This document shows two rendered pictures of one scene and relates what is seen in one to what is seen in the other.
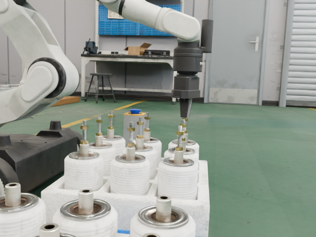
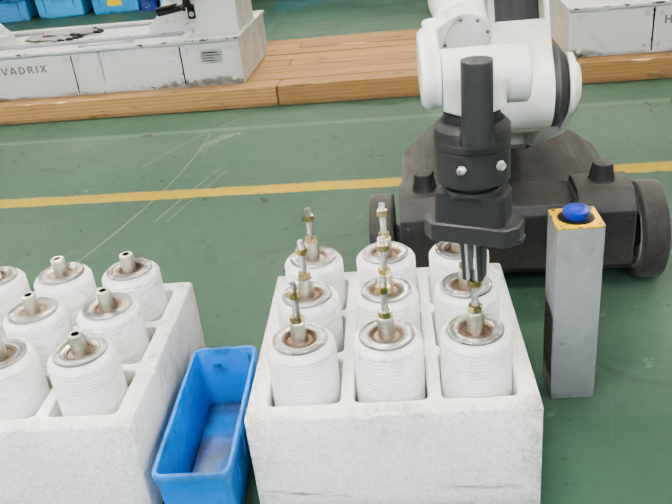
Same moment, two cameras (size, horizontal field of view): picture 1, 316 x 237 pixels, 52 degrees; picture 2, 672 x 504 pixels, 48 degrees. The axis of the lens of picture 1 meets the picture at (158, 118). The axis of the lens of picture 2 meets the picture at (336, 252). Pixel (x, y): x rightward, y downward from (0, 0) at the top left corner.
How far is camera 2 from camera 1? 1.26 m
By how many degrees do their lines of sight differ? 85
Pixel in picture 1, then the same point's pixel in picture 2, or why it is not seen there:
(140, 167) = (282, 313)
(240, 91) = not seen: outside the picture
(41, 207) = (123, 285)
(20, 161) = (411, 224)
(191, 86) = (452, 215)
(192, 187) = (279, 387)
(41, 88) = not seen: hidden behind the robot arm
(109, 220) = (87, 325)
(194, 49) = (439, 133)
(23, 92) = not seen: hidden behind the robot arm
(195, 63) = (442, 166)
